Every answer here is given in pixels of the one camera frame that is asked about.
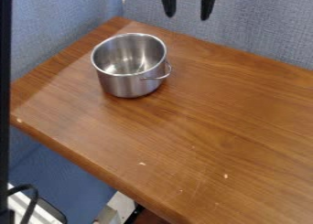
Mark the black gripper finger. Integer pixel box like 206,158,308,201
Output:
201,0,215,20
162,0,177,17

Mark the metal pot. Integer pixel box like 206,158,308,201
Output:
91,33,173,98

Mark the black pole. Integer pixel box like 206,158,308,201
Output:
0,0,13,224

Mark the white box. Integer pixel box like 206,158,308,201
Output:
7,184,68,224

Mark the white table bracket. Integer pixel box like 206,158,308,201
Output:
92,192,135,224

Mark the black cable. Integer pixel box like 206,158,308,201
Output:
7,184,40,224

